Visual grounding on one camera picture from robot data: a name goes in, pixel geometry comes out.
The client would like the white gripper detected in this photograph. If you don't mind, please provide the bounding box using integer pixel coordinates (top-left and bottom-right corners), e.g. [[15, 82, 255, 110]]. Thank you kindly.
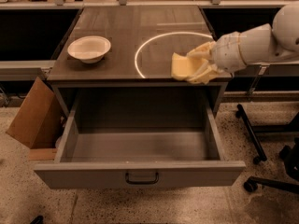
[[186, 32, 246, 84]]

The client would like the brown cardboard box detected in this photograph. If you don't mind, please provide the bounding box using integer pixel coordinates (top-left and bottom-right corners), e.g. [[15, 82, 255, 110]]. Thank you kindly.
[[7, 77, 64, 149]]

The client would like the black office chair base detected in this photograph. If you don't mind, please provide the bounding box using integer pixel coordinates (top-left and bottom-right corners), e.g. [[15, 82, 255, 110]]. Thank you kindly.
[[243, 143, 299, 194]]

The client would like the yellow sponge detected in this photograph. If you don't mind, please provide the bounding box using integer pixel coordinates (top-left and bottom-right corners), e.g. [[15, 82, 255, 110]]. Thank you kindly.
[[171, 53, 205, 80]]

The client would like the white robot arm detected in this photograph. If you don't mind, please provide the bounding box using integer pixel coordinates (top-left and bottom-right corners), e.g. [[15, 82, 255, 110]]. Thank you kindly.
[[186, 1, 299, 84]]

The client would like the black rolling stand leg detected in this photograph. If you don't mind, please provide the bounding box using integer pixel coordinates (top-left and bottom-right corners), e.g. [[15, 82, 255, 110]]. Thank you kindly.
[[235, 104, 267, 164]]

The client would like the white bowl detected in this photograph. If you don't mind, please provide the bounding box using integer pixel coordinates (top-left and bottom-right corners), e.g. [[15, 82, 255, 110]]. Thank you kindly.
[[67, 35, 111, 63]]

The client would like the black drawer handle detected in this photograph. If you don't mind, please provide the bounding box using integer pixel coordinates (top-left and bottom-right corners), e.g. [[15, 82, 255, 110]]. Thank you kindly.
[[125, 173, 159, 185]]

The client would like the grey cabinet with wooden top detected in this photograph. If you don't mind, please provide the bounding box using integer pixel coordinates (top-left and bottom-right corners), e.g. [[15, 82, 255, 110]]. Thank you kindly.
[[49, 6, 231, 127]]

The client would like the grey open drawer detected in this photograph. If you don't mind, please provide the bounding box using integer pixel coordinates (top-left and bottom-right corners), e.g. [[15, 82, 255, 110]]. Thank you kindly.
[[34, 87, 247, 190]]

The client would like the wooden plank on floor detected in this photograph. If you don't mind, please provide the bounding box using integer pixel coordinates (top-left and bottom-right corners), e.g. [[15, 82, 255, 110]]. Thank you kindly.
[[28, 148, 57, 161]]

